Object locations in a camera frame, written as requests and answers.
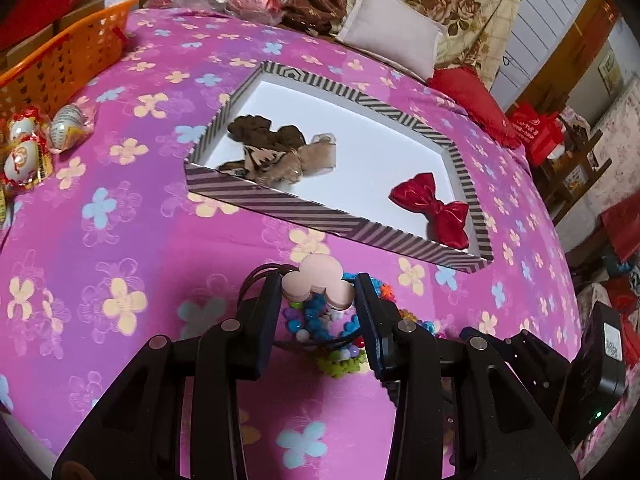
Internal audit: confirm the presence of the tan fabric hair bow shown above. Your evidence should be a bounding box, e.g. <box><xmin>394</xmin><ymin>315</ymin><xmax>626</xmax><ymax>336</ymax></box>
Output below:
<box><xmin>217</xmin><ymin>132</ymin><xmax>338</xmax><ymax>186</ymax></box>

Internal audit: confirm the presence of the pastel bead bracelet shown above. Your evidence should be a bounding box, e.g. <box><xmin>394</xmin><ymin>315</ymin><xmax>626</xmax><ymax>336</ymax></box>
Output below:
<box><xmin>284</xmin><ymin>310</ymin><xmax>362</xmax><ymax>361</ymax></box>

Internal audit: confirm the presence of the pink floral bedsheet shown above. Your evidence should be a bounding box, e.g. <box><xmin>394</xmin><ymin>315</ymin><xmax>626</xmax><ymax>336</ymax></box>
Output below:
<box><xmin>0</xmin><ymin>7</ymin><xmax>585</xmax><ymax>480</ymax></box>

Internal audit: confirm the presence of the white small pillow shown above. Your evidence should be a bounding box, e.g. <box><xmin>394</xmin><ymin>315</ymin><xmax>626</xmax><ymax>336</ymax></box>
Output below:
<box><xmin>334</xmin><ymin>0</ymin><xmax>448</xmax><ymax>81</ymax></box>

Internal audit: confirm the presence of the foil-wrapped toy egg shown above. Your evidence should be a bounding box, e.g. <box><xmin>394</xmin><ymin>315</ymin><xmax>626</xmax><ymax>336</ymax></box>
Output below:
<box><xmin>2</xmin><ymin>139</ymin><xmax>53</xmax><ymax>191</ymax></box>
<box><xmin>50</xmin><ymin>102</ymin><xmax>96</xmax><ymax>153</ymax></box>
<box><xmin>7</xmin><ymin>105</ymin><xmax>43</xmax><ymax>143</ymax></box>

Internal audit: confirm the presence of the dark brown scrunchie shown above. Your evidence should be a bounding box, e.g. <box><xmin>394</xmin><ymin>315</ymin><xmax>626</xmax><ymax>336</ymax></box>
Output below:
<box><xmin>227</xmin><ymin>115</ymin><xmax>307</xmax><ymax>153</ymax></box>

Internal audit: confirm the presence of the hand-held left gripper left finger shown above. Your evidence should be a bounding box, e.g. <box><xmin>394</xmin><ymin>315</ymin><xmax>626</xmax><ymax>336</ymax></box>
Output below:
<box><xmin>52</xmin><ymin>272</ymin><xmax>286</xmax><ymax>480</ymax></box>

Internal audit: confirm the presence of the orange plastic basket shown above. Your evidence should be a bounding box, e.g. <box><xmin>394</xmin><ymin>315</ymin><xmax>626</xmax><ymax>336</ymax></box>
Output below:
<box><xmin>0</xmin><ymin>0</ymin><xmax>141</xmax><ymax>121</ymax></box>

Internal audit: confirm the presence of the striped shallow cardboard box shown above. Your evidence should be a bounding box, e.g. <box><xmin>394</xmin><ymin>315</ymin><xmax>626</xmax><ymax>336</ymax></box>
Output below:
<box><xmin>184</xmin><ymin>60</ymin><xmax>495</xmax><ymax>275</ymax></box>

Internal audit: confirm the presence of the red velvet hair bow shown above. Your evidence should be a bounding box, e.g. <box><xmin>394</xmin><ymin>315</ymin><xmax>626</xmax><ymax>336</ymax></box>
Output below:
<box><xmin>389</xmin><ymin>172</ymin><xmax>471</xmax><ymax>251</ymax></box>

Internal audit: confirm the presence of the cream floral quilt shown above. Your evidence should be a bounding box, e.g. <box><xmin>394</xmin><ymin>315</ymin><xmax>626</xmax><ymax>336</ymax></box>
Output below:
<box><xmin>290</xmin><ymin>0</ymin><xmax>532</xmax><ymax>92</ymax></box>

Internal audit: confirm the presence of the red snack packet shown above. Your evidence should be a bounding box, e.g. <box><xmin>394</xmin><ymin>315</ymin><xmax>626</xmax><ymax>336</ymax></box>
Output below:
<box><xmin>225</xmin><ymin>0</ymin><xmax>286</xmax><ymax>18</ymax></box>

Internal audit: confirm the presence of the black scrunchie with colourful beads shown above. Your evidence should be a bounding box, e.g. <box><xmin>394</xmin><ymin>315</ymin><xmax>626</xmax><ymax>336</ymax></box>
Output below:
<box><xmin>344</xmin><ymin>272</ymin><xmax>448</xmax><ymax>346</ymax></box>

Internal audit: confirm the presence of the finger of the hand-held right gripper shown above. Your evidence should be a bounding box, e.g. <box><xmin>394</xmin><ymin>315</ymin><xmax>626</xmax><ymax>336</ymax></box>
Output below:
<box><xmin>502</xmin><ymin>330</ymin><xmax>571</xmax><ymax>436</ymax></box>

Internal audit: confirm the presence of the blue bead bracelet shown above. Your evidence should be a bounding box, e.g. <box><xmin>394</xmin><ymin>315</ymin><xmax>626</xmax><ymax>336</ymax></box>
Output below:
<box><xmin>285</xmin><ymin>296</ymin><xmax>331</xmax><ymax>343</ymax></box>

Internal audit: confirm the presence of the red frilled pillow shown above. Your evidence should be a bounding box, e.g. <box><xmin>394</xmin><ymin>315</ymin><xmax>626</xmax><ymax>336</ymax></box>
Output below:
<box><xmin>425</xmin><ymin>66</ymin><xmax>523</xmax><ymax>150</ymax></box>

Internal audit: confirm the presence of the green bead bracelet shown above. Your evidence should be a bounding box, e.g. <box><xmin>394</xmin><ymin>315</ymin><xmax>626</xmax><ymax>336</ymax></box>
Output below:
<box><xmin>316</xmin><ymin>345</ymin><xmax>368</xmax><ymax>378</ymax></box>

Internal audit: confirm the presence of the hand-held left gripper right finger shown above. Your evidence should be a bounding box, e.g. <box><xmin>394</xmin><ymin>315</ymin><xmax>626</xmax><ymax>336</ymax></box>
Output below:
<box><xmin>356</xmin><ymin>273</ymin><xmax>581</xmax><ymax>480</ymax></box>

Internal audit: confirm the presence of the wooden chair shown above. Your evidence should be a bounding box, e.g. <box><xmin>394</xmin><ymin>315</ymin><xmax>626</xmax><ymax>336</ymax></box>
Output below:
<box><xmin>537</xmin><ymin>130</ymin><xmax>613</xmax><ymax>226</ymax></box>

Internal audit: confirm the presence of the red shopping bag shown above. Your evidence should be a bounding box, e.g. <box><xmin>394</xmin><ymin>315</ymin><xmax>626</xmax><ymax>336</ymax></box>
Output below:
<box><xmin>507</xmin><ymin>100</ymin><xmax>565</xmax><ymax>166</ymax></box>

